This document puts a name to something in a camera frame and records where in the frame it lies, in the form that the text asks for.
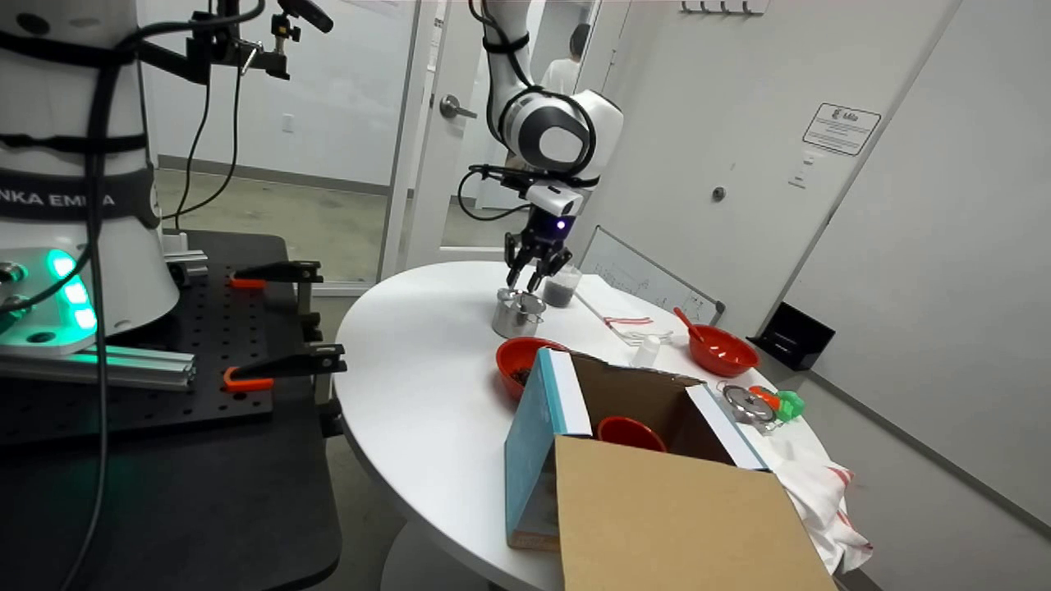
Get aluminium rail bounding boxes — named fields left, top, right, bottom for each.
left=0, top=343, right=202, bottom=397

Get red cup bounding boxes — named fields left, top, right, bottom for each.
left=594, top=412, right=670, bottom=456

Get white wall hooks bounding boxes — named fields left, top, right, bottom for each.
left=676, top=0, right=771, bottom=20

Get black robot stand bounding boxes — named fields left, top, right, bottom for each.
left=0, top=228, right=346, bottom=591

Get black box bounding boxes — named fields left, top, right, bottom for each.
left=751, top=299, right=838, bottom=374

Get round silver metal strainer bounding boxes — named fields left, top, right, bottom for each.
left=719, top=380, right=774, bottom=431

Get black perforated breadboard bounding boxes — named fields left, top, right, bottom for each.
left=0, top=228, right=334, bottom=448

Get white door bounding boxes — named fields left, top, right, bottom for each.
left=376, top=0, right=500, bottom=286

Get metal door handle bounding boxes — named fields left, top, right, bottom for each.
left=438, top=92, right=484, bottom=126

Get small green toy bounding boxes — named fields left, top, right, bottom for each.
left=771, top=389, right=809, bottom=427

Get red bowl with handle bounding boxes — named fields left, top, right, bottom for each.
left=670, top=306, right=763, bottom=380

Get white cloth with red stripes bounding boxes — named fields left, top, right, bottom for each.
left=570, top=274, right=880, bottom=578

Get black clamp with orange handle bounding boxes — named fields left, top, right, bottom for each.
left=226, top=261, right=328, bottom=319
left=222, top=343, right=353, bottom=400

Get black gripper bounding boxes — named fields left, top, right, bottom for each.
left=500, top=211, right=574, bottom=299

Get leaning white board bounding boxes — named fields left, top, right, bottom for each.
left=574, top=224, right=730, bottom=329

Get white wall sign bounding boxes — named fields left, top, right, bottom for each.
left=800, top=98, right=888, bottom=160

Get cardboard box with teal flap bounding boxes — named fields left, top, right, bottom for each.
left=500, top=344, right=841, bottom=591

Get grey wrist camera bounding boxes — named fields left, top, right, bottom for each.
left=524, top=179, right=585, bottom=224

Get silver pot lid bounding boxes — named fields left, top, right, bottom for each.
left=492, top=286, right=549, bottom=319

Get black camera on mount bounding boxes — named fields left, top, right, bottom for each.
left=118, top=0, right=338, bottom=86

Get thin black camera cable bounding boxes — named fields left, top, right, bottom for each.
left=162, top=42, right=264, bottom=238

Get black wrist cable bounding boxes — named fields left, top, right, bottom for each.
left=455, top=160, right=531, bottom=228

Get small silver pot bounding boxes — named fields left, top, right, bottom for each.
left=486, top=286, right=549, bottom=343

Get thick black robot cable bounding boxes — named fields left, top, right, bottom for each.
left=0, top=0, right=268, bottom=591

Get clear cup with dark contents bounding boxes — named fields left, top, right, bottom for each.
left=541, top=261, right=583, bottom=312

